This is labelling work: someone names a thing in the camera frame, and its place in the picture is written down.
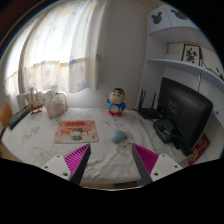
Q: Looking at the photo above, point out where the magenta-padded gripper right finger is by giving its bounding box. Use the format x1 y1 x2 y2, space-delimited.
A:
131 142 184 187

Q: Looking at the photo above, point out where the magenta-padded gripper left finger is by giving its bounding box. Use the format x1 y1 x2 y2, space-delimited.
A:
40 143 92 186

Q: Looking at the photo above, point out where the light blue computer mouse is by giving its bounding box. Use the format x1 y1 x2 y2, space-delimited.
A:
110 129 128 145

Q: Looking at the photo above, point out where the orange cartoon print mouse pad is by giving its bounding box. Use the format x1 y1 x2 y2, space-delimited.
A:
53 119 100 145

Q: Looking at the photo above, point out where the white cartoon print tablecloth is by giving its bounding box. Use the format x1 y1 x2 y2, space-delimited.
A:
1 106 201 185

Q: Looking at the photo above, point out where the black box device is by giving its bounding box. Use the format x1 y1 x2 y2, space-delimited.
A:
153 118 184 145

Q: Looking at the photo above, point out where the black router with antennas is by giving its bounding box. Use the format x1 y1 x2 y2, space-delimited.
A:
137 88 161 120

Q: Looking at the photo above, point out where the red booklet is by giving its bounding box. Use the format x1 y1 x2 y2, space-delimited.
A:
187 132 212 166

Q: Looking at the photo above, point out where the large white conch shell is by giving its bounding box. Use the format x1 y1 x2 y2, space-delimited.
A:
43 89 69 119

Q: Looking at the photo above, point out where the black computer monitor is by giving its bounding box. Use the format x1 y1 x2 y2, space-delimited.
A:
156 77 214 157

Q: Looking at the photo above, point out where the cartoon boy figure clock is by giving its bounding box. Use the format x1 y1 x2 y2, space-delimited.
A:
105 87 127 117

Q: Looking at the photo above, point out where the dark green keyboard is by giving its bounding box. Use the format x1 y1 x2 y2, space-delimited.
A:
7 105 32 130

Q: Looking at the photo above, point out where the white star print curtain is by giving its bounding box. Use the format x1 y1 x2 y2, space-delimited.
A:
4 0 111 96

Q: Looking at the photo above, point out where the white wall shelf unit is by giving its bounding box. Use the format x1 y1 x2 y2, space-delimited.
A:
136 3 224 134

